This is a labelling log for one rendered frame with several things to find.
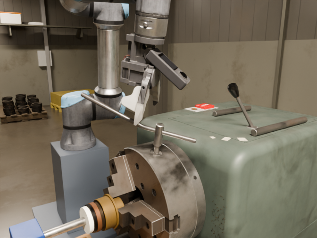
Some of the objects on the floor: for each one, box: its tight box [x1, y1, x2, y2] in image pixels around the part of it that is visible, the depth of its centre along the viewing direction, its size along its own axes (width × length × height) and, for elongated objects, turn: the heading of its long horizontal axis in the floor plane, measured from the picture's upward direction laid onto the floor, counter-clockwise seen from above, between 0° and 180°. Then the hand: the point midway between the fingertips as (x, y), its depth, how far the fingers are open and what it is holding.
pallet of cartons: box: [50, 89, 94, 112], centre depth 725 cm, size 117×84×41 cm
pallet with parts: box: [0, 94, 48, 125], centre depth 636 cm, size 96×136×49 cm
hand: (148, 115), depth 72 cm, fingers open, 14 cm apart
